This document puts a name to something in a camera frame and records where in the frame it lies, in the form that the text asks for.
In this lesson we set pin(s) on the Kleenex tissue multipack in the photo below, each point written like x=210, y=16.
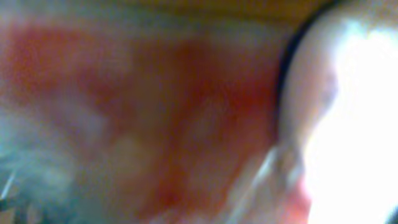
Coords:
x=135, y=113

